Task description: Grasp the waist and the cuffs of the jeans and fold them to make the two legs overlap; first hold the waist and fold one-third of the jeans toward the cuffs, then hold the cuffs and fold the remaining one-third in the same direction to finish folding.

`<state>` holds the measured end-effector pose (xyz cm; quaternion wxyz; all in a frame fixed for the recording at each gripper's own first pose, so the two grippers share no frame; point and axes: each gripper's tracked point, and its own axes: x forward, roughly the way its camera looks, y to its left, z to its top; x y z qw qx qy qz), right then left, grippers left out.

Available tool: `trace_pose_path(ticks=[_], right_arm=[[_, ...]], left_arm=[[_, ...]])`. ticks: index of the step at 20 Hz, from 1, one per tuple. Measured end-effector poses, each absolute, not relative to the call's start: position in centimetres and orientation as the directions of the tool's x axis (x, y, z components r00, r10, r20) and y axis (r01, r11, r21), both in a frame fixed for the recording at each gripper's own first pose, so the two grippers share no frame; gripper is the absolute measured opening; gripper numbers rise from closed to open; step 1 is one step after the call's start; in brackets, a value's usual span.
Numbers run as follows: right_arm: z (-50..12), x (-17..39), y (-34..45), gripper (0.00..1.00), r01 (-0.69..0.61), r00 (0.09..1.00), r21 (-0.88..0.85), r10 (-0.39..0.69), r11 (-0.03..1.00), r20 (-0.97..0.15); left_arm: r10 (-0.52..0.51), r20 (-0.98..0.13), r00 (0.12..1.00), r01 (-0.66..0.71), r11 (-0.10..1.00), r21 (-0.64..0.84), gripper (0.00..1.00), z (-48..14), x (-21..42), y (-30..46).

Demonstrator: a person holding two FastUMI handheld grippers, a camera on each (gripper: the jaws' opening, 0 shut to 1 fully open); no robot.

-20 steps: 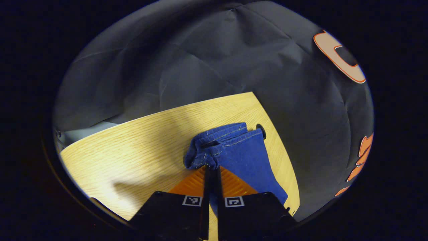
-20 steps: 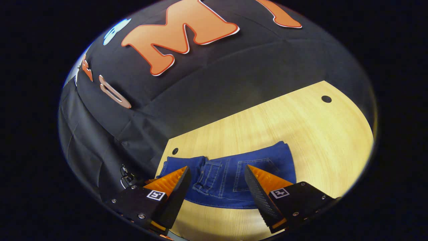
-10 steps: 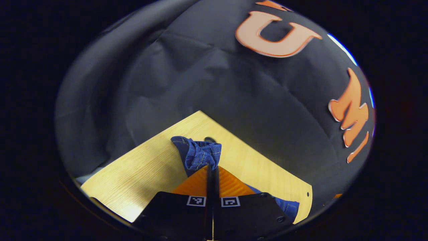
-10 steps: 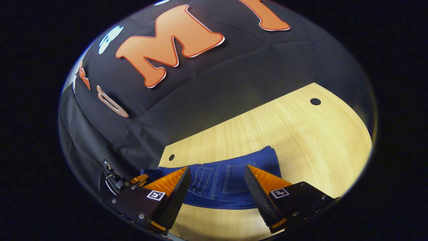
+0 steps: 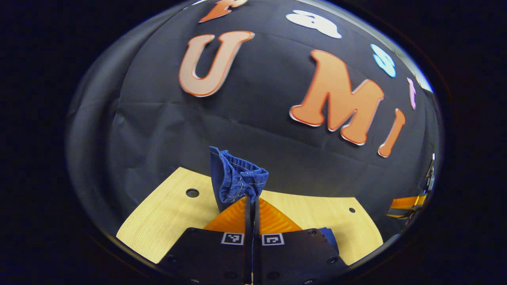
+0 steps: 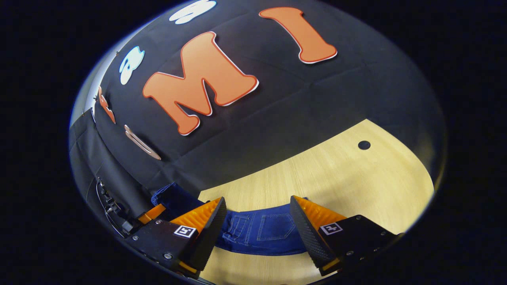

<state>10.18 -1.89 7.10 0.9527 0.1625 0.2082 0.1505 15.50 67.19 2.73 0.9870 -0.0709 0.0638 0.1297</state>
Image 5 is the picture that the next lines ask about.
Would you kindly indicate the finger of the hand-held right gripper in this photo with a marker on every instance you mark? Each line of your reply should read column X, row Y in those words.
column 406, row 202
column 400, row 215

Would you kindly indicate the black backdrop cloth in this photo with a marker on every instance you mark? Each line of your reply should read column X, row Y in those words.
column 257, row 130

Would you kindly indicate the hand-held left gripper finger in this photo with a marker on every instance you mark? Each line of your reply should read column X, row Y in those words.
column 257, row 215
column 248, row 213

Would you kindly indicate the blue denim jeans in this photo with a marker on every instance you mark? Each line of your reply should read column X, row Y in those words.
column 237, row 178

